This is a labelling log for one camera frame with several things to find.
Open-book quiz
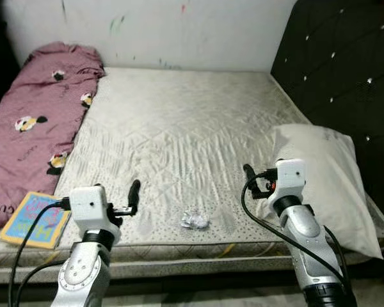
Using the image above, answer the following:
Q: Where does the colourful children's book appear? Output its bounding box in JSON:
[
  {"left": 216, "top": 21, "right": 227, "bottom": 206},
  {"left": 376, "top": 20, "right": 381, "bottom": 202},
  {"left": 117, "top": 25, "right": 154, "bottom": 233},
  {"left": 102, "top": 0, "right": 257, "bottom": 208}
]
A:
[{"left": 0, "top": 191, "right": 71, "bottom": 250}]

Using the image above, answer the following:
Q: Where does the white pillow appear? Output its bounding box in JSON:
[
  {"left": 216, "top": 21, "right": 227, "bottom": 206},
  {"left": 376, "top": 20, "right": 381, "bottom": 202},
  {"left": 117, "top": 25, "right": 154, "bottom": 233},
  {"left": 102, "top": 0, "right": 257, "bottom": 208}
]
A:
[{"left": 271, "top": 123, "right": 383, "bottom": 260}]

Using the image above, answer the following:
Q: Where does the white patterned quilted mattress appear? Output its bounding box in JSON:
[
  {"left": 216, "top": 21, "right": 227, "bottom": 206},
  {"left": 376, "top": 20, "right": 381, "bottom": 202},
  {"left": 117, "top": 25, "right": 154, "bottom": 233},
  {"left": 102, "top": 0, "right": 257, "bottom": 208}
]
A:
[{"left": 0, "top": 66, "right": 384, "bottom": 285}]

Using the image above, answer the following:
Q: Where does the purple cartoon print blanket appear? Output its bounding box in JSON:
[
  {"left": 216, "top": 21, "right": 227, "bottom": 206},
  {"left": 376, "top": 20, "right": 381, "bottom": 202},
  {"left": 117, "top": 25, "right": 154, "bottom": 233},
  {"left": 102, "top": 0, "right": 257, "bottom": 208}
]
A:
[{"left": 0, "top": 42, "right": 106, "bottom": 234}]

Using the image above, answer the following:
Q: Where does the black tufted headboard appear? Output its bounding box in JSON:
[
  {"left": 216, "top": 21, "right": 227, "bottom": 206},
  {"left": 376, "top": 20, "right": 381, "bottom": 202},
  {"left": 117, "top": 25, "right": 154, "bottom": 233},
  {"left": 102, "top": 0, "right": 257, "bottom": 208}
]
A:
[{"left": 271, "top": 0, "right": 384, "bottom": 224}]

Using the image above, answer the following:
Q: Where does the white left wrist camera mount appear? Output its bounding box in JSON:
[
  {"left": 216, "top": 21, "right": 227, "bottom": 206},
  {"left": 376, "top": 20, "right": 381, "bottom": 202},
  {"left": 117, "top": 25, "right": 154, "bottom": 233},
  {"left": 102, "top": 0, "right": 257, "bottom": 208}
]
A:
[{"left": 69, "top": 185, "right": 109, "bottom": 232}]

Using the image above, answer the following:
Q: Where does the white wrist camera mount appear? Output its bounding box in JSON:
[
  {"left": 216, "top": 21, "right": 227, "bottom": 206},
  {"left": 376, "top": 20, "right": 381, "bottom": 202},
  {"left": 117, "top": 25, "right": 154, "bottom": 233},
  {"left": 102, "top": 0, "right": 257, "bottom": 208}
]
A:
[
  {"left": 275, "top": 159, "right": 306, "bottom": 200},
  {"left": 69, "top": 185, "right": 109, "bottom": 232}
]

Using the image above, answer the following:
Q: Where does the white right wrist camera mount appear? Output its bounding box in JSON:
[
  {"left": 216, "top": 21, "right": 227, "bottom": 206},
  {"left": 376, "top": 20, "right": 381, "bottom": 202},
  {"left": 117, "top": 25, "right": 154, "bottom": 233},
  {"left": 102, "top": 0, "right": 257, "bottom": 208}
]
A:
[{"left": 275, "top": 159, "right": 306, "bottom": 200}]

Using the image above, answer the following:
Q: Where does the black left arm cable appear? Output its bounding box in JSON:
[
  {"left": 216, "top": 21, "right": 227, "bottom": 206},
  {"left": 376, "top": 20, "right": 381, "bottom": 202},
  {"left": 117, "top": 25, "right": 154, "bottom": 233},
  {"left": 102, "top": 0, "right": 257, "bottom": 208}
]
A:
[{"left": 8, "top": 198, "right": 72, "bottom": 307}]

